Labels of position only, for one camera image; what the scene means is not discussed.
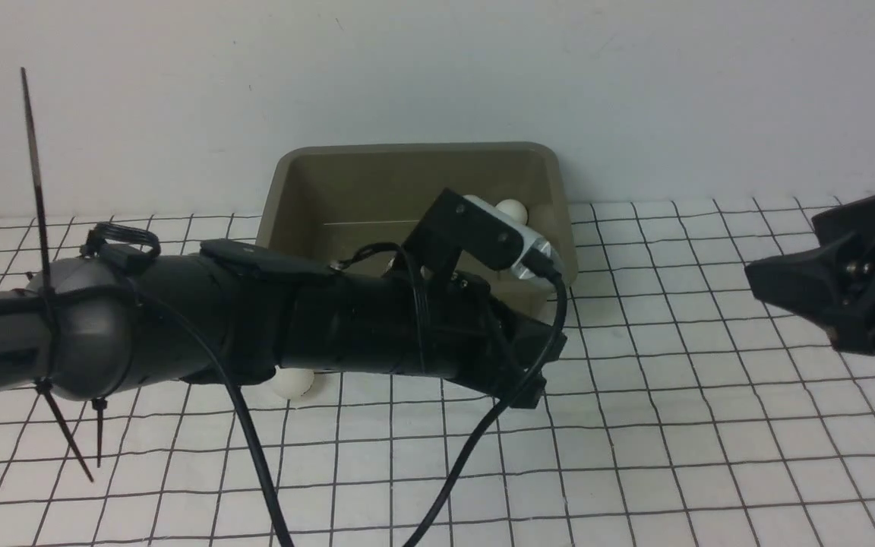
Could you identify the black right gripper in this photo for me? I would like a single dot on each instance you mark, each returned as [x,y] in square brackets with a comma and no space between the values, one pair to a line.
[833,285]

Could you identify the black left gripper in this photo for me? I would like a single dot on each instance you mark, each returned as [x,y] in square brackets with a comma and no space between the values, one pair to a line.
[476,341]

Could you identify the plain white ping-pong ball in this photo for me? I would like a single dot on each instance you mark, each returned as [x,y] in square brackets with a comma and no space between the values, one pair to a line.
[291,384]

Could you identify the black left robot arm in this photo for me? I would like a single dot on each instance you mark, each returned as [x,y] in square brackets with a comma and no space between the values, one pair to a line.
[92,330]

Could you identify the white black-grid tablecloth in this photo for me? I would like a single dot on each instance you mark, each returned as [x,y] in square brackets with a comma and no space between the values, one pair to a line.
[682,413]

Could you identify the olive green plastic bin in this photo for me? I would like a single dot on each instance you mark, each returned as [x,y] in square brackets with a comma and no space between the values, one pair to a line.
[325,203]

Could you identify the black zip tie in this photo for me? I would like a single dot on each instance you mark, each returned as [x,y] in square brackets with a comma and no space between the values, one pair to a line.
[44,385]

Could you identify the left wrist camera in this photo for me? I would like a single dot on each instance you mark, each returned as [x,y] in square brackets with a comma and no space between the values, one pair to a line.
[455,225]

